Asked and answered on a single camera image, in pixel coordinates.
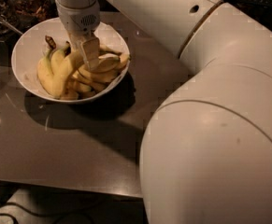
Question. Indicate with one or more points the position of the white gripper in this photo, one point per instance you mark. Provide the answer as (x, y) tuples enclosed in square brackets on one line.
[(79, 21)]

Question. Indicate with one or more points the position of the large top yellow banana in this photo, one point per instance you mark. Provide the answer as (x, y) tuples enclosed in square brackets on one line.
[(63, 66)]

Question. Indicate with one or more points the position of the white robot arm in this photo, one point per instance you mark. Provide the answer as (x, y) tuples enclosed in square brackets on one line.
[(206, 155)]

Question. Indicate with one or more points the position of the middle right yellow banana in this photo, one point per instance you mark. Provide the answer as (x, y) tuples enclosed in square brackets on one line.
[(106, 64)]

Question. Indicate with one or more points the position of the lower curved yellow banana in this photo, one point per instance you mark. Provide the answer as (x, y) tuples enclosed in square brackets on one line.
[(105, 77)]

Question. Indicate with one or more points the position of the bottom middle yellow banana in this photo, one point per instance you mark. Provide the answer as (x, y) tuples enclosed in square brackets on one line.
[(79, 86)]

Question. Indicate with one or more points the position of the far right yellow banana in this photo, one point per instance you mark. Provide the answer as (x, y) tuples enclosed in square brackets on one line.
[(124, 59)]

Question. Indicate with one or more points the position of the bottom left yellow banana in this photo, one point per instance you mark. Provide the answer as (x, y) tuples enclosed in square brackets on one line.
[(70, 95)]

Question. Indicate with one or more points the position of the white bowl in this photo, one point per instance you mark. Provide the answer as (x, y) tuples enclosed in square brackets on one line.
[(31, 47)]

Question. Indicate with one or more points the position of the metal spoon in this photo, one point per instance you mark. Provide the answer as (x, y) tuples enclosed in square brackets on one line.
[(10, 26)]

